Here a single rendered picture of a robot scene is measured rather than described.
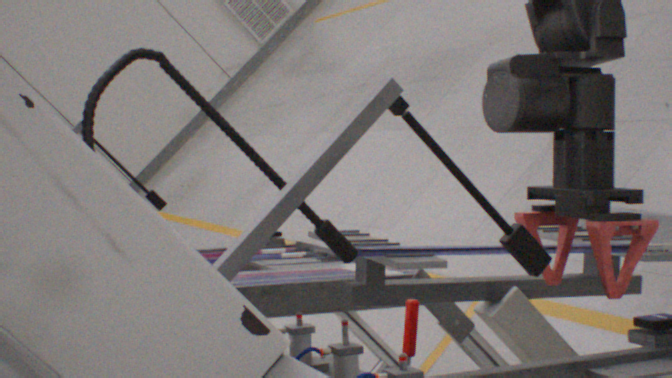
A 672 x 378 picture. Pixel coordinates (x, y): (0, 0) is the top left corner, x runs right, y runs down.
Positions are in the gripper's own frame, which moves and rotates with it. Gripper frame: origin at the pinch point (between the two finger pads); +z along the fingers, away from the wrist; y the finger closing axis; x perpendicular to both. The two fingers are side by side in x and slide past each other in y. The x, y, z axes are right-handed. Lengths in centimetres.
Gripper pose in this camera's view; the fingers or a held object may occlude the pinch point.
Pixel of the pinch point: (582, 283)
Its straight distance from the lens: 103.2
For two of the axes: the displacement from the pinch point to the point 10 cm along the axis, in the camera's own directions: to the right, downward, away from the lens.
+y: 3.9, 0.5, -9.2
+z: 0.0, 10.0, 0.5
